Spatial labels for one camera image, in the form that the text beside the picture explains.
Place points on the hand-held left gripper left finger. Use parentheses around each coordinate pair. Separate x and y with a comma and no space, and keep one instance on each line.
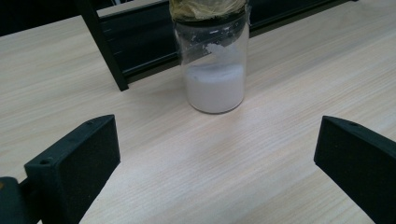
(74,168)

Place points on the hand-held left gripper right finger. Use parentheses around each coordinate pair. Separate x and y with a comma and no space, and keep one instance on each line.
(358,168)

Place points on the black metal two-tier shelf rack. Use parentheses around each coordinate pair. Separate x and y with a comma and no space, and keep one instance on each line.
(141,46)

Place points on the glass jar with white powder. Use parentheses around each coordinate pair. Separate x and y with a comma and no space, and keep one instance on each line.
(214,90)

